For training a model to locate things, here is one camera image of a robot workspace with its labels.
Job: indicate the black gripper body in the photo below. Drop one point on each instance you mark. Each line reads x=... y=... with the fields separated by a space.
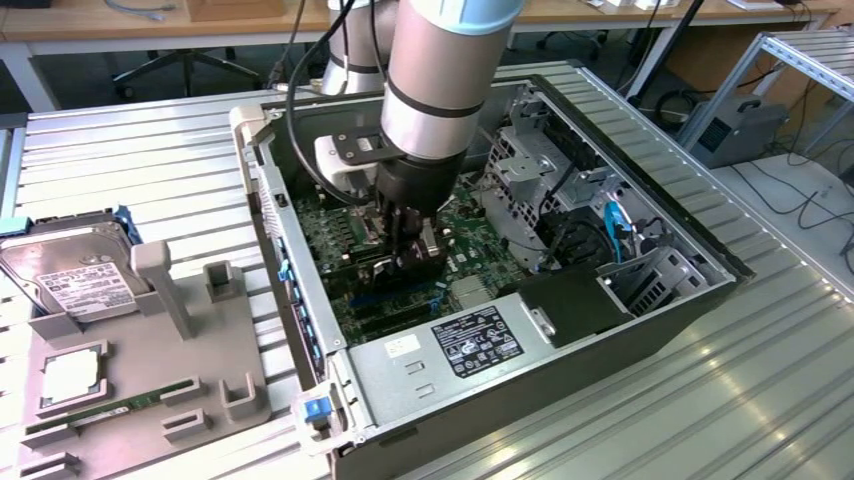
x=417 y=185

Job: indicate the black graphics card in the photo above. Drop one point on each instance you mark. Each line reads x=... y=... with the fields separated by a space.
x=381 y=280

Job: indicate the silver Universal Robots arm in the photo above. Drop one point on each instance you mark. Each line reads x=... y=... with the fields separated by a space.
x=437 y=75

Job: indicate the green motherboard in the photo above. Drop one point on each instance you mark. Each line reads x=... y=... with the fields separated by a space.
x=467 y=245

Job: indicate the CPU socket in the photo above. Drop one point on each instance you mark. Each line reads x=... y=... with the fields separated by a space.
x=369 y=225

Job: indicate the silver chipset heatsink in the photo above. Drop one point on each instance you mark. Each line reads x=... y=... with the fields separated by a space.
x=470 y=292

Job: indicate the black expansion slot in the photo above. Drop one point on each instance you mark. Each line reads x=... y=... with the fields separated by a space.
x=397 y=320

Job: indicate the metal disk bay cage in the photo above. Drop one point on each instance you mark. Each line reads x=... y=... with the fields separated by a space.
x=528 y=170

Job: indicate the black plastic shroud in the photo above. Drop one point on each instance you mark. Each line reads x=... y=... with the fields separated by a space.
x=568 y=300

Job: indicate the silver power supply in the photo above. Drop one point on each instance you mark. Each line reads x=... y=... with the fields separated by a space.
x=401 y=380

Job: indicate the open grey PC case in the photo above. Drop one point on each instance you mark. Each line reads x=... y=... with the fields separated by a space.
x=654 y=310

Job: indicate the small black chair base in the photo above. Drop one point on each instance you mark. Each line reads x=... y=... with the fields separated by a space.
x=561 y=40

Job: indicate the blue case latch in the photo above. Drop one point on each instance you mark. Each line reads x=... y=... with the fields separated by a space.
x=315 y=409

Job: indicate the large black chair base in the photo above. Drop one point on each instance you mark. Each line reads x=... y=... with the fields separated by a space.
x=183 y=62

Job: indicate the wooden desk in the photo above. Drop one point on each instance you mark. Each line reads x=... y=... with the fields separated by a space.
x=601 y=12

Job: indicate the brown cardboard box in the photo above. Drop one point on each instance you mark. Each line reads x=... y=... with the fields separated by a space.
x=234 y=9

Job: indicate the grey parts rack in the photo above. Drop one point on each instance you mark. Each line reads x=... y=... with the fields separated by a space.
x=147 y=370

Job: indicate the silver hard disk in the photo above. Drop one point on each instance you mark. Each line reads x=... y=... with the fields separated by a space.
x=67 y=280

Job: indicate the green RAM stick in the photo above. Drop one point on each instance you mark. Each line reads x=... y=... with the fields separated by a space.
x=114 y=407

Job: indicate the silver CPU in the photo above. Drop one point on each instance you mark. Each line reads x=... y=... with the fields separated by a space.
x=70 y=377

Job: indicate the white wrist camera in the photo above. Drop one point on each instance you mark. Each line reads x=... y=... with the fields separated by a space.
x=334 y=167

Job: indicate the aluminium frame table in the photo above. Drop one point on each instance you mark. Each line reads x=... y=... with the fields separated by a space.
x=814 y=50

